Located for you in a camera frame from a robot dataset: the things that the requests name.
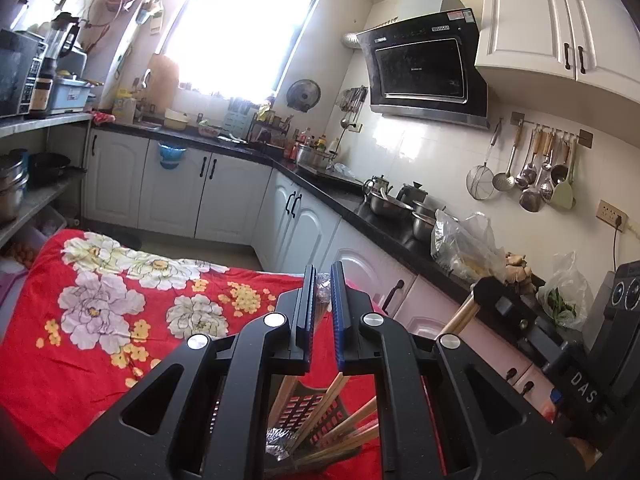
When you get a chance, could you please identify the hanging kitchen tools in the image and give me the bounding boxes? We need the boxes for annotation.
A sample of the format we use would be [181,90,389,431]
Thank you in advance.
[339,86,368,128]

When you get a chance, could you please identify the metal shelf table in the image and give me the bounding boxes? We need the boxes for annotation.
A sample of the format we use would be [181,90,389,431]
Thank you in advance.
[0,112,93,246]

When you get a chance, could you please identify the black blender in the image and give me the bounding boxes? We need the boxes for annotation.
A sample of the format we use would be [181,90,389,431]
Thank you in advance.
[47,12,81,77]

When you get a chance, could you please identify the steel stockpot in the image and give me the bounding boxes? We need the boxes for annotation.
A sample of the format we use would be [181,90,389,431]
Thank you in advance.
[0,149,30,223]

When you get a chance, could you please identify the bunch of chopsticks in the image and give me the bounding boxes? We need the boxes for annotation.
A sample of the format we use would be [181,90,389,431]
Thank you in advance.
[300,395,381,466]

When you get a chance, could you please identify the large steel ladle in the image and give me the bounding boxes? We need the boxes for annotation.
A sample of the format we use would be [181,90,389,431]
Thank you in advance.
[519,132,546,212]

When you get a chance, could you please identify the white upper cabinet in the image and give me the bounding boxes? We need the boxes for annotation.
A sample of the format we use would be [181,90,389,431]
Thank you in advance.
[474,0,640,98]

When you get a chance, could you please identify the wooden chopstick pair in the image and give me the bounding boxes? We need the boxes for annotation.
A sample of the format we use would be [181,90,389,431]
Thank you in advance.
[267,272,351,441]
[437,292,477,341]

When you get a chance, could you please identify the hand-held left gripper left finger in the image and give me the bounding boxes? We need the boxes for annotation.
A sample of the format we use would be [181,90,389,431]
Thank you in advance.
[55,262,318,480]

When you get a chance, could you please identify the steel pressure cooker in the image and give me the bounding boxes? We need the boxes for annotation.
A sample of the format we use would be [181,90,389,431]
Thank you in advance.
[295,142,331,168]

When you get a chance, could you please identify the wall power socket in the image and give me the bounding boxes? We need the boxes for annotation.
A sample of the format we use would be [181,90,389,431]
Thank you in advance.
[597,199,628,233]

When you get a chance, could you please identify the green spatula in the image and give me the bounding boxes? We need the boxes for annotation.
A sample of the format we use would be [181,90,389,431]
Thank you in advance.
[552,140,577,209]

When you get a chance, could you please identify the blue hanging bag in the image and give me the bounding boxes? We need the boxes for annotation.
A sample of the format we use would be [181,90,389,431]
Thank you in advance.
[157,141,187,170]

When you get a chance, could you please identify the black wok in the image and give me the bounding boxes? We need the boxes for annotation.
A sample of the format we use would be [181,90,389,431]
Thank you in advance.
[29,152,86,186]

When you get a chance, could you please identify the steel bowl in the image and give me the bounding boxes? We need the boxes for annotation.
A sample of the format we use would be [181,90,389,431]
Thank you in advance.
[369,190,413,217]
[411,200,441,241]

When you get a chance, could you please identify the round grey wall fan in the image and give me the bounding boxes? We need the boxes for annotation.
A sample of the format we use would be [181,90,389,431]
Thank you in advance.
[286,79,322,113]

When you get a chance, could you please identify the person's right hand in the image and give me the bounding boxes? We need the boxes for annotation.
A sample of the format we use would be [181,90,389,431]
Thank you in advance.
[567,435,608,476]

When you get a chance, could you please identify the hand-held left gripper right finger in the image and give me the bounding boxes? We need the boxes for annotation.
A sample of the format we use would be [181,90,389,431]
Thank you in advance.
[330,260,593,480]

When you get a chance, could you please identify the wooden cutting board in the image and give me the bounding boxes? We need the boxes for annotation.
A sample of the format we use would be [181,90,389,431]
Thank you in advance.
[147,54,180,111]

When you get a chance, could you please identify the bag of green vegetables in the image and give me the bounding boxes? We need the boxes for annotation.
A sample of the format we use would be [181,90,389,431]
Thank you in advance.
[537,252,591,331]

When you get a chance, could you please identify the green plastic utensil basket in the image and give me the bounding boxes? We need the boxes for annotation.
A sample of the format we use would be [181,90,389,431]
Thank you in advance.
[265,380,381,480]

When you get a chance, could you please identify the red floral tablecloth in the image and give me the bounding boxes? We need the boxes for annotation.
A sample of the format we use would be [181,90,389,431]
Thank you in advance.
[0,227,451,480]

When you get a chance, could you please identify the kitchen window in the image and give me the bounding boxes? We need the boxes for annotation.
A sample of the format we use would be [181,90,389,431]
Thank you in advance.
[160,0,326,98]

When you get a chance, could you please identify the clear plastic bag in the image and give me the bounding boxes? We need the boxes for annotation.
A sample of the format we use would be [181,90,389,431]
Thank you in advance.
[431,210,506,283]

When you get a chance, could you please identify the black microwave oven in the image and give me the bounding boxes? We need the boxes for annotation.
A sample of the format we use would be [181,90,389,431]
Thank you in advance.
[0,29,48,118]

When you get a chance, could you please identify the ginger roots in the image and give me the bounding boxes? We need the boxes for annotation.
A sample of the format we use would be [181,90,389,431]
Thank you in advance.
[502,251,533,286]

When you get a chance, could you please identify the steel slotted ladle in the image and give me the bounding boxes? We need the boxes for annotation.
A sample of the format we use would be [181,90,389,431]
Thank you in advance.
[492,122,523,192]

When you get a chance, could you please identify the white lower cabinets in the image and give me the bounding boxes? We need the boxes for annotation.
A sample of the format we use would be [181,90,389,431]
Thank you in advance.
[82,127,551,401]

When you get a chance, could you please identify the black kitchen countertop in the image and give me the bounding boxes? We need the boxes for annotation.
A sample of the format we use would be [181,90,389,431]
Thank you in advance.
[92,120,546,311]

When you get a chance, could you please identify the dark kettle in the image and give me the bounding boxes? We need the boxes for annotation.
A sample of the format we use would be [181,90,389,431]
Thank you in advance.
[397,182,428,208]

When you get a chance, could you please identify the dark sauce bottle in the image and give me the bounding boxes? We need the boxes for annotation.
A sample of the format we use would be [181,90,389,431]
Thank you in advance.
[27,57,53,118]

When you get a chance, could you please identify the wall utensil rail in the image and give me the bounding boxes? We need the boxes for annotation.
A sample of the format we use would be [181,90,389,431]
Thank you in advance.
[510,111,593,148]

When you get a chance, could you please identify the steel kettle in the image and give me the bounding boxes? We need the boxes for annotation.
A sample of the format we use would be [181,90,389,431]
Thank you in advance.
[362,175,393,201]

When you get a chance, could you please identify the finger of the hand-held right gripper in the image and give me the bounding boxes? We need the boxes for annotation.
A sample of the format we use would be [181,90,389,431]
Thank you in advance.
[472,276,538,341]

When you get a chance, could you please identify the black range hood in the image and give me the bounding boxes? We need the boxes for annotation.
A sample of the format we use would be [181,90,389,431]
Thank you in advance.
[356,0,491,131]

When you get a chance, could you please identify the wire strainer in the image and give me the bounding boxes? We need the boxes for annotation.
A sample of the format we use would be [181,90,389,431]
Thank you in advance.
[466,120,502,201]

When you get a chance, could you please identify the white wall holder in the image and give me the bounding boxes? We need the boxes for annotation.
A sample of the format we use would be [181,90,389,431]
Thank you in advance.
[136,0,166,36]

